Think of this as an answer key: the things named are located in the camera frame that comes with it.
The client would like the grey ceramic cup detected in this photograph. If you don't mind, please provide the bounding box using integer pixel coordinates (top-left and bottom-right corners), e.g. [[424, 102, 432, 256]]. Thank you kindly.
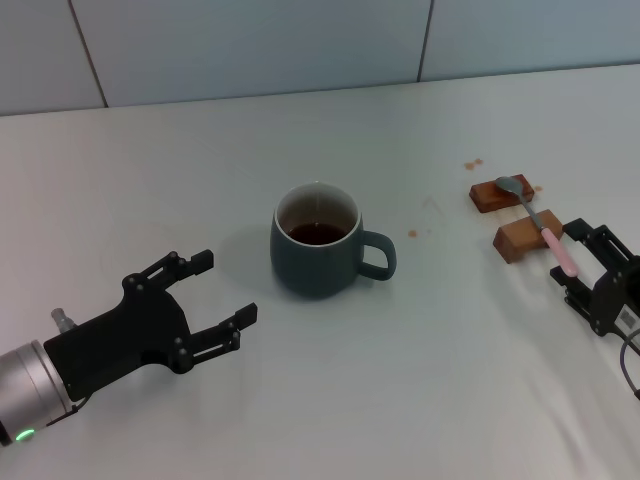
[[269, 180, 398, 301]]

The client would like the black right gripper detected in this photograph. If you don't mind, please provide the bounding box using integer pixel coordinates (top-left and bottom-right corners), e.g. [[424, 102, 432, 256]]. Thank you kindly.
[[549, 217, 640, 338]]

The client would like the light notched wooden block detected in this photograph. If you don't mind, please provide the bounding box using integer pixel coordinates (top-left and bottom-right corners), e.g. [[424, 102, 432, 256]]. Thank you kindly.
[[492, 208, 567, 265]]

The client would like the pink handled metal spoon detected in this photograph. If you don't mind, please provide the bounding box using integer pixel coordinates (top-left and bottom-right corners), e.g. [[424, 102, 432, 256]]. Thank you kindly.
[[494, 175, 580, 277]]

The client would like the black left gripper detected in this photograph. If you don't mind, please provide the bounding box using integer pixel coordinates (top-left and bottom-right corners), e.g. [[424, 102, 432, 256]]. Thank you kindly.
[[43, 248, 260, 402]]

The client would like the dark coffee liquid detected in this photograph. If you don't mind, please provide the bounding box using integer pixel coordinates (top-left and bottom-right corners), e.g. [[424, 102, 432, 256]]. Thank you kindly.
[[287, 223, 349, 246]]

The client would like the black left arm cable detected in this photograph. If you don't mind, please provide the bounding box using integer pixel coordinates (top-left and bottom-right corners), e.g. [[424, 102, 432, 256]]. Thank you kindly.
[[47, 397, 90, 426]]

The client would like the dark flat wooden block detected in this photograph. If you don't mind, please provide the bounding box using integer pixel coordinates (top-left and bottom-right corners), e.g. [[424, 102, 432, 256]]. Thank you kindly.
[[469, 172, 535, 215]]

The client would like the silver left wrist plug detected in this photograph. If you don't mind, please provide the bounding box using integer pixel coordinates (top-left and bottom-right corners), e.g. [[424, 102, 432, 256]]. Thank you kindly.
[[50, 307, 76, 334]]

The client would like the grey right arm cable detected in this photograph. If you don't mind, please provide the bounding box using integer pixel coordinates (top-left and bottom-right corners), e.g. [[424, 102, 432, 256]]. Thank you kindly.
[[618, 327, 640, 402]]

